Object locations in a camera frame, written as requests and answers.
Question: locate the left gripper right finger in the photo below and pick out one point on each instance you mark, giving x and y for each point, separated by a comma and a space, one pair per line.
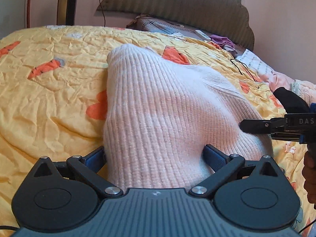
225, 170

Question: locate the gold tower fan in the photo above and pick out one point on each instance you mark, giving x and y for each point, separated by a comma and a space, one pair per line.
66, 12

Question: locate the purple cloth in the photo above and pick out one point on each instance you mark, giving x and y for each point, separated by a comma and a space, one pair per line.
223, 42

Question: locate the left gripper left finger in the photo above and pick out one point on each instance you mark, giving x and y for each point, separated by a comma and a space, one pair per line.
85, 169

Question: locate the grey scalloped headboard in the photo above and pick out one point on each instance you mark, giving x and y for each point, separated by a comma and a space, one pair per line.
227, 18

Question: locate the yellow carrot print quilt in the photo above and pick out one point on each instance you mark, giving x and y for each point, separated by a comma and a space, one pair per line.
54, 105

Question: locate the white patterned pillow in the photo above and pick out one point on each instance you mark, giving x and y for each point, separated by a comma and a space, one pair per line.
255, 63

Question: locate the white remote control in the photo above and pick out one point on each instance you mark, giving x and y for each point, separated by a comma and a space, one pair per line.
202, 35

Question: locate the right hand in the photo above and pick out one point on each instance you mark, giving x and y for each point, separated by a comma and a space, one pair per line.
308, 173

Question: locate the black garment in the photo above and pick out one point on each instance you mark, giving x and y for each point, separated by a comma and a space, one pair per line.
291, 102

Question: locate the pink knitted sweater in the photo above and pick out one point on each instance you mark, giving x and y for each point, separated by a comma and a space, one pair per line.
160, 116

